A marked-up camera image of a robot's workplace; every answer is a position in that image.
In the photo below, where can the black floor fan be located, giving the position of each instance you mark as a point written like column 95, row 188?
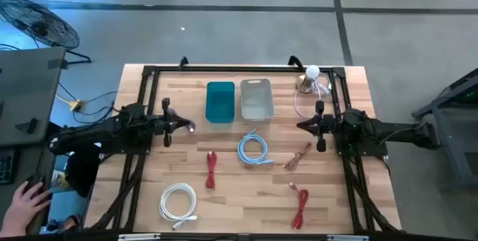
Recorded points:
column 41, row 22

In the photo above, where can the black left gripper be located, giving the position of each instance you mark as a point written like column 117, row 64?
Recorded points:
column 166, row 125

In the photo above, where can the yellow power plug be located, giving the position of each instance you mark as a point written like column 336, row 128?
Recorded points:
column 74, row 104

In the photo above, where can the black metal table frame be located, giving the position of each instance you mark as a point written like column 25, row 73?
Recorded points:
column 242, row 69

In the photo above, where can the silver bracket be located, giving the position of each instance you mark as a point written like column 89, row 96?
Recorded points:
column 347, row 238
column 139, row 237

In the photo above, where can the person's hand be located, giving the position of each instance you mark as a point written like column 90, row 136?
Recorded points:
column 22, row 207

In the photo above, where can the teal plastic bin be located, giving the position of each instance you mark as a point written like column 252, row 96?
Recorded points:
column 220, row 103

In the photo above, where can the person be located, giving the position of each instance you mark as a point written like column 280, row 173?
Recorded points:
column 82, row 170

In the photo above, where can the grey plastic bin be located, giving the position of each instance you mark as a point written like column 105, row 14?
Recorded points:
column 257, row 101

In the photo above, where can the lamp with white bulb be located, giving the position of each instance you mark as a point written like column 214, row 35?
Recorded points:
column 311, row 73

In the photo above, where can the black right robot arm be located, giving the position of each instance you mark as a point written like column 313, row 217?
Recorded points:
column 392, row 129

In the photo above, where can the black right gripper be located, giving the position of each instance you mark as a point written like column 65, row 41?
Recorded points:
column 325, row 126

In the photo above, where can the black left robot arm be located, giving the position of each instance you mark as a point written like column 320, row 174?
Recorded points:
column 93, row 133

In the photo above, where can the black bracket on desk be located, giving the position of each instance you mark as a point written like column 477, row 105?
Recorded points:
column 28, row 126

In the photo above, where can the dark grey desk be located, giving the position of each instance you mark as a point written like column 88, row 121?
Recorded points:
column 22, row 159

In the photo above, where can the black clamp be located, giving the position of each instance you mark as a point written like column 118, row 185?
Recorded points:
column 295, row 61
column 183, row 61

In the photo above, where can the black keyboard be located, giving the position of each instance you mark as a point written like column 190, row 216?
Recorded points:
column 5, row 166

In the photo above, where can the grey metal cart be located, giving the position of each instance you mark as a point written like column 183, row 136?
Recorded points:
column 459, row 136

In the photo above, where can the black computer mouse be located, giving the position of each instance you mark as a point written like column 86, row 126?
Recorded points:
column 39, row 185

